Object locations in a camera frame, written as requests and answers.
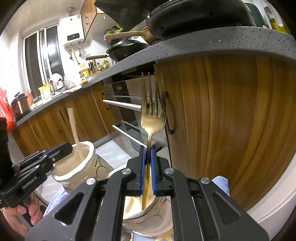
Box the gold fork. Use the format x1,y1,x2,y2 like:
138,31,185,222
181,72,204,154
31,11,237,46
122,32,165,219
140,75,167,210

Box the wooden chopstick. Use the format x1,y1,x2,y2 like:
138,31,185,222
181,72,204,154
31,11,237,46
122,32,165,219
67,108,84,161

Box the kitchen window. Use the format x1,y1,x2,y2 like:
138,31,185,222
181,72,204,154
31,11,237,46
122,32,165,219
23,24,65,98

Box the grey kitchen countertop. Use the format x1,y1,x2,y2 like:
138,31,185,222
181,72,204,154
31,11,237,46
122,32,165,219
14,26,296,128

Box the person's left hand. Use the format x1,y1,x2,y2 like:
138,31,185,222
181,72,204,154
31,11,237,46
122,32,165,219
1,193,43,237

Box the blue cartoon tablecloth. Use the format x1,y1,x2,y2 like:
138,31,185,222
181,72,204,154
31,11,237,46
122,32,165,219
44,175,230,240

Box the white ceramic utensil holder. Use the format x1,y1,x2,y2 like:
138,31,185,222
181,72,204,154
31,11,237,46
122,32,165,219
52,141,169,240

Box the red plastic bag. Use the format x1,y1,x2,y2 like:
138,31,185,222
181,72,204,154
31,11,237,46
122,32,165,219
0,88,15,133

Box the copper pot with lid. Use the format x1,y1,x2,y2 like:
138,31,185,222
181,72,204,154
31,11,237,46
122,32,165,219
11,92,31,121

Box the yellow cooking oil bottle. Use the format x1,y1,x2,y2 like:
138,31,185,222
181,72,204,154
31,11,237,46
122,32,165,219
79,68,90,84

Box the grey electric griddle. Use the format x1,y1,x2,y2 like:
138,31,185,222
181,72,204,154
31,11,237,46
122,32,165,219
145,0,255,40

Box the black range hood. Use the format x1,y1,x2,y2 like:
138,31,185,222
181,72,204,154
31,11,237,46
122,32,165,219
94,0,167,31

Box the white water heater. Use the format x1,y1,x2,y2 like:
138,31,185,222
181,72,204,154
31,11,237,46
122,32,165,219
59,15,85,49

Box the wooden upper cabinets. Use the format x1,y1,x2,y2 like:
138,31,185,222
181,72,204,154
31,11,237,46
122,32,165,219
80,0,116,41

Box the olive oil bottle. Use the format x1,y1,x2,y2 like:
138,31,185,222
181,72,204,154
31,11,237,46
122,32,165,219
261,1,291,34

